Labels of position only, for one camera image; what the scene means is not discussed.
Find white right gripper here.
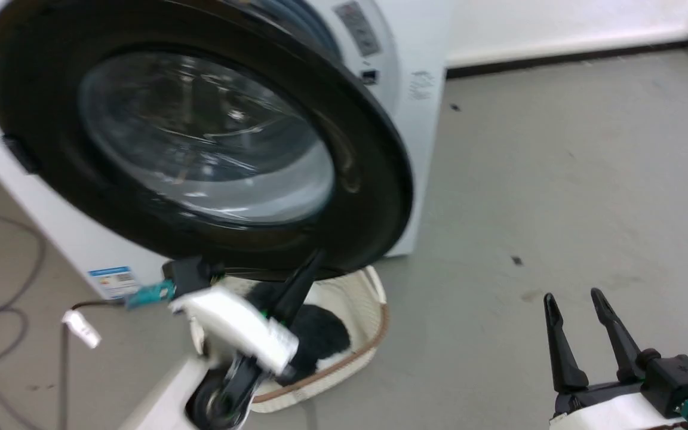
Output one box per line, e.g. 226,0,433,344
543,288,688,430

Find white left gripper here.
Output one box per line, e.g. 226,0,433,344
168,251,326,373

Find black round glass door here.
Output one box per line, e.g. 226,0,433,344
0,0,415,282

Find white washing machine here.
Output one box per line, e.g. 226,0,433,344
0,0,456,300

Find dark fluffy garment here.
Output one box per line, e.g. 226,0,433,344
245,281,351,378

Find white laundry basket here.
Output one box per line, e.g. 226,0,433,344
191,266,390,414

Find blue white energy label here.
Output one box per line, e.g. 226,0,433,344
88,266,142,300

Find grey warning sticker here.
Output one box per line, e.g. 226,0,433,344
333,1,380,58

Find teal left cable connector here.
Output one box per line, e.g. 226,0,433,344
125,281,176,310

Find white cable tag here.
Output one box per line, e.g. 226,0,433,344
62,310,102,349

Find grey floor cable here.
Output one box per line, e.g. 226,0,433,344
0,202,47,430

